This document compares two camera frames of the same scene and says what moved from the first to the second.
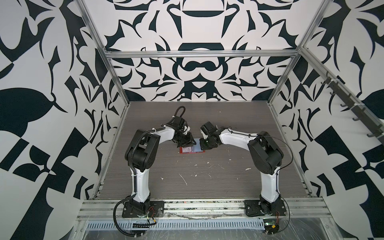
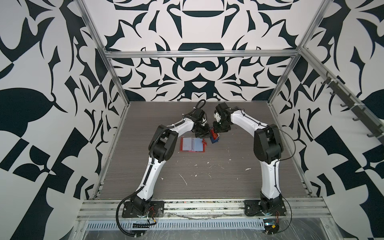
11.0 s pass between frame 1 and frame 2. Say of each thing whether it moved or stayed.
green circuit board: stayed
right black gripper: moved
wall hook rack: stayed
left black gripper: moved
